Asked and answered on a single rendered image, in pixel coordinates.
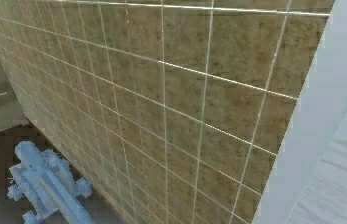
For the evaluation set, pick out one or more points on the pale blue angular fixture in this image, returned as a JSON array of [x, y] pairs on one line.
[[44, 180]]

